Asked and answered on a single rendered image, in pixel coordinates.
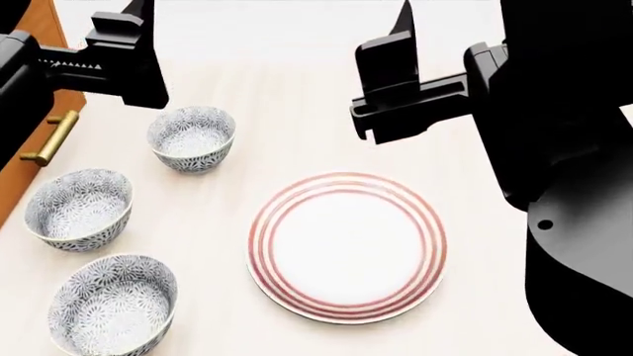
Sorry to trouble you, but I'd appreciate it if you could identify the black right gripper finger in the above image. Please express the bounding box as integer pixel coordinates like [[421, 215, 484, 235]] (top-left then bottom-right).
[[354, 0, 422, 99]]

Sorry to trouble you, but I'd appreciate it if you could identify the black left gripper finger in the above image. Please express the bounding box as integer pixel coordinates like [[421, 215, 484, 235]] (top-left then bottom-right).
[[84, 0, 170, 111]]

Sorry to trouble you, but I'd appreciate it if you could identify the blue floral patterned bowl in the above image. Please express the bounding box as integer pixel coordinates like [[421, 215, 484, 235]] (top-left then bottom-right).
[[46, 253, 179, 353], [23, 168, 135, 253], [146, 105, 237, 175]]

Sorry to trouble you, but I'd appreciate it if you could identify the white plate with red rings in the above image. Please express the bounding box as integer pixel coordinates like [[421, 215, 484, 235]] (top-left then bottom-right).
[[245, 171, 449, 326]]

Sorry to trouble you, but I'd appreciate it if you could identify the orange wooden cabinet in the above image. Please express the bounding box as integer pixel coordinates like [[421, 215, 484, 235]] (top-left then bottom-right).
[[0, 0, 88, 228]]

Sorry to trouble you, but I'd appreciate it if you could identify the brass cabinet handle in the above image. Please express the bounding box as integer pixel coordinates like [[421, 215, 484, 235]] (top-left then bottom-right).
[[19, 110, 80, 167]]

